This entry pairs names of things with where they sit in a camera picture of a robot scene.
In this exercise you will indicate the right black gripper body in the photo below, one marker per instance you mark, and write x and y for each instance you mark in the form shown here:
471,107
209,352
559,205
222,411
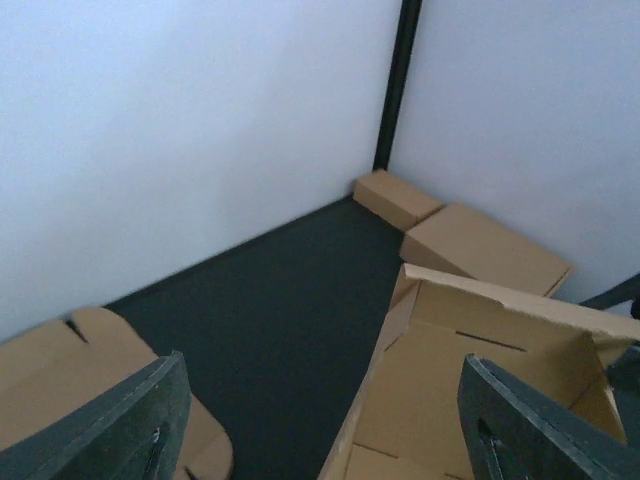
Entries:
620,357

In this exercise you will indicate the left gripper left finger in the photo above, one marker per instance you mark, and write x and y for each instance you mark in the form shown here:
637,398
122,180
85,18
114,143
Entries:
134,430

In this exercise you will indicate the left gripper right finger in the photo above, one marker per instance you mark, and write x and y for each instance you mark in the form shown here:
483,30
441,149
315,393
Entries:
512,431

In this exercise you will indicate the large folded cardboard box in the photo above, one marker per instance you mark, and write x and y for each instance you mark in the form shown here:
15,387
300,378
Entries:
465,242

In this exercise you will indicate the small folded cardboard box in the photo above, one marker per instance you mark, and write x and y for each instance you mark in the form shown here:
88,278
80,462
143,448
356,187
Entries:
397,202

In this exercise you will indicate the flat cardboard blank stack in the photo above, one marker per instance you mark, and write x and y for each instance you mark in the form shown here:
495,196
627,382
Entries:
51,370

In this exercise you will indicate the right black frame post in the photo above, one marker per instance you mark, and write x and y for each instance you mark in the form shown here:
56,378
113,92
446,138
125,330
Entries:
399,68

